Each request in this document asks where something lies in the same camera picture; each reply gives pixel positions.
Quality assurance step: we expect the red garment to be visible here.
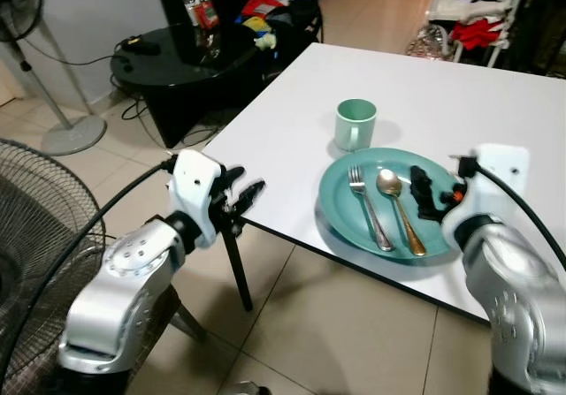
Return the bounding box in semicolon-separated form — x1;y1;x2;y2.
449;17;507;53

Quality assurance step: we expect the gold-handled metal spoon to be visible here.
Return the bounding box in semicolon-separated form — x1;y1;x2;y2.
376;168;428;258

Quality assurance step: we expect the white drying rack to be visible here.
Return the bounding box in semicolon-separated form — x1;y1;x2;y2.
426;0;533;67

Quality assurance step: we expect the teal round plate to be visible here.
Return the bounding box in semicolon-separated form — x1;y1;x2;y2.
317;147;485;262

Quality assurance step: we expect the grey standing pedestal fan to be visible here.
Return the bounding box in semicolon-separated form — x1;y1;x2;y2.
0;0;109;157

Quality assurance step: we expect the small black device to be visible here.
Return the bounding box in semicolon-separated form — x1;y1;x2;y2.
120;35;163;57

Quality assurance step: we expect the black power cord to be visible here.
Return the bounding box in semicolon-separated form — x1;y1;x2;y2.
25;22;123;69

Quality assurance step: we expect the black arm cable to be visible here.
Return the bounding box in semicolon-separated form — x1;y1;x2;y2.
0;155;180;365
449;155;566;270

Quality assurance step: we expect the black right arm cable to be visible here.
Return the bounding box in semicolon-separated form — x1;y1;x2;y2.
449;155;566;270

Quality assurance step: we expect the mint green mug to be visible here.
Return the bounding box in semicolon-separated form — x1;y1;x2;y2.
334;98;379;154

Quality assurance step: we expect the silver metal fork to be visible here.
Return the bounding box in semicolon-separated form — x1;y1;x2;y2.
347;166;395;254

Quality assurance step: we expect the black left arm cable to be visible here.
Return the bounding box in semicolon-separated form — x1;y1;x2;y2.
0;155;180;365

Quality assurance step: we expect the black glossy side table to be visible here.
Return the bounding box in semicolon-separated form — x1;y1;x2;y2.
110;22;312;150

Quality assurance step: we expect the black table leg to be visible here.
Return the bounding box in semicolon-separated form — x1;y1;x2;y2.
220;225;256;313

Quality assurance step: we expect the crumpled silvery plastic bag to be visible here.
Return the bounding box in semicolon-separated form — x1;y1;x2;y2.
406;24;454;62

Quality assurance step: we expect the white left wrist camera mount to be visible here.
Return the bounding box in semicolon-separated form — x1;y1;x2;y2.
169;149;224;247

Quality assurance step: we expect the black wire fan grille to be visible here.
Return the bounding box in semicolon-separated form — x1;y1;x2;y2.
0;138;109;389

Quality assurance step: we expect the yellow and blue toy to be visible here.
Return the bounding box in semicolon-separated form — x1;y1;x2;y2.
242;15;277;53

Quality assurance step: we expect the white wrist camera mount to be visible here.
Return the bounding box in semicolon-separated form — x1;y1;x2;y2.
169;149;224;247
451;144;532;230

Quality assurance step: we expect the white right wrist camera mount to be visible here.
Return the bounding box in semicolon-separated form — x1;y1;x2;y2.
451;144;532;230

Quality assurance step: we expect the plaid cushioned chair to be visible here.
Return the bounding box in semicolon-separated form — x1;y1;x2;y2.
0;284;210;395

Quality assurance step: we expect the red cloth bag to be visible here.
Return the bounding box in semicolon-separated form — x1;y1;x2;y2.
239;0;291;21

